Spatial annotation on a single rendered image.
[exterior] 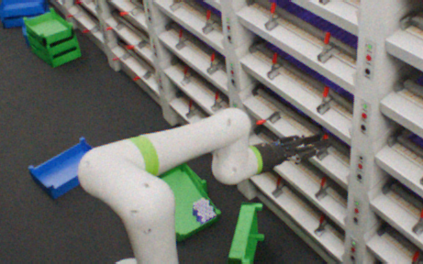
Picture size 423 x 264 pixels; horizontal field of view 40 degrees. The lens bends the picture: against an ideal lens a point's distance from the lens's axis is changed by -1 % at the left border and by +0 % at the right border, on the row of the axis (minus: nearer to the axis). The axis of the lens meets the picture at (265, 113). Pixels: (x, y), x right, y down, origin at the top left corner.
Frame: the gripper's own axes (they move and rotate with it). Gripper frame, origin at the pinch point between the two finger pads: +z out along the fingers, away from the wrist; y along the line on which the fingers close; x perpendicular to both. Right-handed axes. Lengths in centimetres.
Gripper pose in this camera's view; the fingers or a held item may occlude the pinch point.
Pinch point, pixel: (316, 142)
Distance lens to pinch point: 195.1
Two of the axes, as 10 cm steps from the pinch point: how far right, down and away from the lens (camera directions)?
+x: 1.5, -8.7, -4.7
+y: 6.0, 4.6, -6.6
